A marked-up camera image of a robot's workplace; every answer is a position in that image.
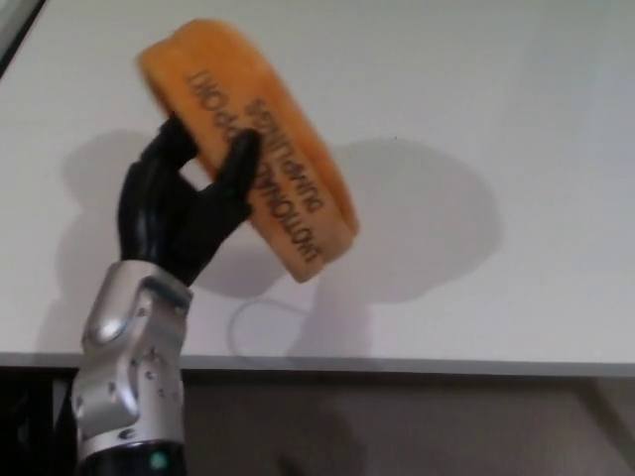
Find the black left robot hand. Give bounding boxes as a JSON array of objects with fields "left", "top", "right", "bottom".
[{"left": 117, "top": 116, "right": 261, "bottom": 289}]

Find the dark table leg frame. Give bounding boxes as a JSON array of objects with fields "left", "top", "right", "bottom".
[{"left": 0, "top": 366, "right": 83, "bottom": 476}]

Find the orange soft plush plate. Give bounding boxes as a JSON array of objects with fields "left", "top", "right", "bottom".
[{"left": 137, "top": 18, "right": 360, "bottom": 285}]

